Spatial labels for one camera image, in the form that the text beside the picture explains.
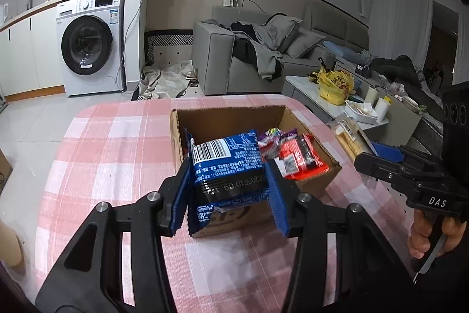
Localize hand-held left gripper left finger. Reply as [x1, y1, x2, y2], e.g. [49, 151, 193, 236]
[35, 158, 192, 313]

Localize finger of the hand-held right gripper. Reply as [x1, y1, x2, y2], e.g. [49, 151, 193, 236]
[373, 142, 445, 175]
[354, 151, 415, 190]

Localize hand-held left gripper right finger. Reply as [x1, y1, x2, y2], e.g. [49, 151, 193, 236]
[264, 159, 437, 313]

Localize clear pastry packet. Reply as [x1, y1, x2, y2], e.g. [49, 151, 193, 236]
[331, 116, 379, 164]

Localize large red snack packet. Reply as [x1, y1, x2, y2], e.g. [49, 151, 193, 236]
[278, 133, 331, 182]

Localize blue cookie packet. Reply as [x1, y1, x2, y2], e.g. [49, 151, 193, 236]
[183, 129, 272, 237]

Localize purple snack packet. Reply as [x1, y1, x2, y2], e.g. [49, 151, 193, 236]
[258, 127, 298, 157]

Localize brown cardboard box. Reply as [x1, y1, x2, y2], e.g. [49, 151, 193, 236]
[169, 105, 342, 238]

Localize person's right hand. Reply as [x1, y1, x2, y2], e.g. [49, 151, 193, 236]
[407, 211, 468, 260]

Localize white bottle with yellow cap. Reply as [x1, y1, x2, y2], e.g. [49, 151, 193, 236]
[374, 96, 392, 118]

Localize white tray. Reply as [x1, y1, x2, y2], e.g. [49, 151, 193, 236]
[344, 99, 379, 125]

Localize white paper roll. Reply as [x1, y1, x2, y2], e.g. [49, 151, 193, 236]
[363, 85, 380, 109]

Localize dark jacket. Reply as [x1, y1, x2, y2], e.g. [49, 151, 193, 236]
[369, 55, 430, 94]

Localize pink plaid tablecloth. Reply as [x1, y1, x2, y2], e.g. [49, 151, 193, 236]
[31, 93, 415, 313]

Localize yellow plastic bag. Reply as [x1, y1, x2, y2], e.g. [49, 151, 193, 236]
[309, 66, 356, 105]

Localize white coffee table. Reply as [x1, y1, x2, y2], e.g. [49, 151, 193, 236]
[282, 75, 390, 123]

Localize blue pillow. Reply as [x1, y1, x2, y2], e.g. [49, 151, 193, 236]
[324, 41, 364, 63]

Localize white cloth on floor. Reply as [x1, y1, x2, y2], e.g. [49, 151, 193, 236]
[139, 60, 199, 101]

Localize white curtain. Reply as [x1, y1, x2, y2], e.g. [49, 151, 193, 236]
[368, 0, 435, 69]

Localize grey cushion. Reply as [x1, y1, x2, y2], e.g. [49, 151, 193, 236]
[287, 28, 327, 59]

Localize grey sofa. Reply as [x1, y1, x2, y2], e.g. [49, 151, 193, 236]
[192, 3, 371, 97]

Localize grey clothes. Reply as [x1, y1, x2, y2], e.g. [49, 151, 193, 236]
[252, 14, 303, 79]

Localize black clothes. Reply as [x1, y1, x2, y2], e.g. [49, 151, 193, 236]
[230, 21, 265, 65]

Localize black and white patterned mat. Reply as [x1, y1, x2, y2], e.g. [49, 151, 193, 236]
[144, 29, 194, 66]

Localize beige round object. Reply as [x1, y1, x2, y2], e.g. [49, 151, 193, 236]
[0, 219, 25, 268]

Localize cardboard box on floor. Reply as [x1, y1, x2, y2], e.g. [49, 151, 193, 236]
[0, 149, 14, 195]

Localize white washing machine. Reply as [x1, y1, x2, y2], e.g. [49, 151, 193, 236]
[56, 0, 126, 97]

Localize white kitchen cabinet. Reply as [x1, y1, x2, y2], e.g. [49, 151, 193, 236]
[0, 7, 67, 101]

